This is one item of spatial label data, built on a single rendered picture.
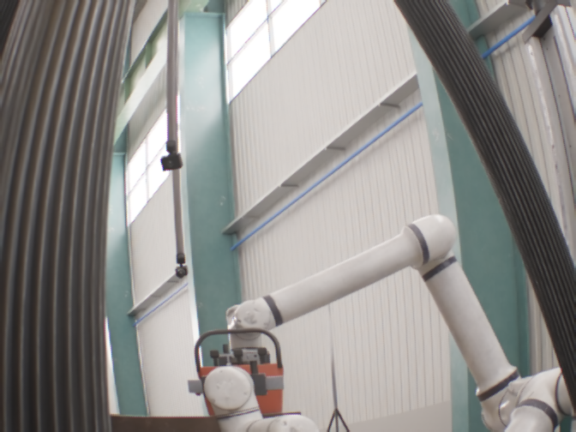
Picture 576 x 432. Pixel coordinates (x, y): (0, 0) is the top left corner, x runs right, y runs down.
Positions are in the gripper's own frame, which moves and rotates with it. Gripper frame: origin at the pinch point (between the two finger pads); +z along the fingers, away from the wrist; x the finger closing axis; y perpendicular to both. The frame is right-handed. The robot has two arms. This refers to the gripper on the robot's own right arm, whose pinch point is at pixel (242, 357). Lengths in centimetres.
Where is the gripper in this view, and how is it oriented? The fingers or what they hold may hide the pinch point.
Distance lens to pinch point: 244.8
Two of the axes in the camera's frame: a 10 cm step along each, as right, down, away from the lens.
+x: 10.0, -0.9, 0.1
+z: -0.2, -2.6, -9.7
